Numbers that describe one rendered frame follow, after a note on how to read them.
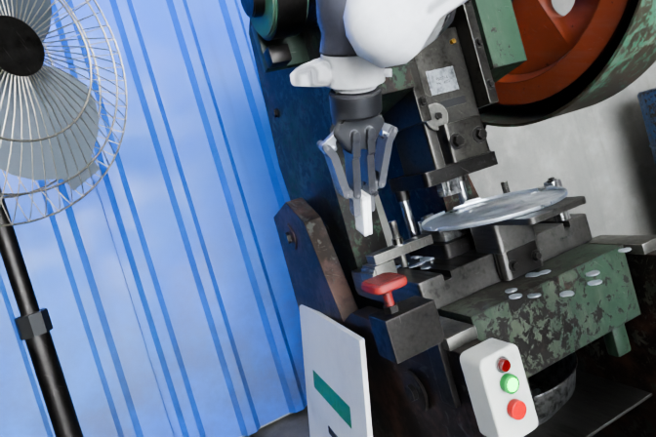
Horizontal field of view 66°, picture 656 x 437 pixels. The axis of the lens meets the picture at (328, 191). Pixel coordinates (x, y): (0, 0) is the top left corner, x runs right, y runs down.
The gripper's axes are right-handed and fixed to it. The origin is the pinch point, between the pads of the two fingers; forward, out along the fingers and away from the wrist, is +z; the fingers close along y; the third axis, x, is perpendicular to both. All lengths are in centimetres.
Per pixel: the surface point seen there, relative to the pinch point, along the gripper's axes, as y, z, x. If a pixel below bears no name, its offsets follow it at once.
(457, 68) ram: 37.3, -12.8, 22.5
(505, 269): 28.4, 20.2, -3.5
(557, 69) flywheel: 66, -8, 21
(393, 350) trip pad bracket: -2.7, 17.9, -12.0
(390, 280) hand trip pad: 0.2, 8.8, -7.3
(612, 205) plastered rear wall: 221, 112, 102
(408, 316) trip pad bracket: 1.3, 14.3, -10.3
